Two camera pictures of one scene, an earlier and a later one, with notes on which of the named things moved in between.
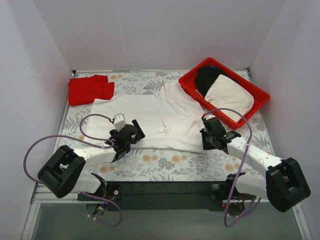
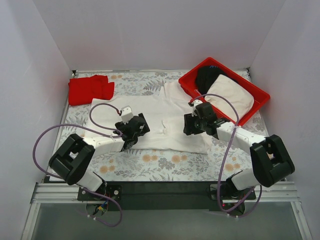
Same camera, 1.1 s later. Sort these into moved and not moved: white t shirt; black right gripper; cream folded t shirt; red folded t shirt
Moved: black right gripper
Not moved: white t shirt; cream folded t shirt; red folded t shirt
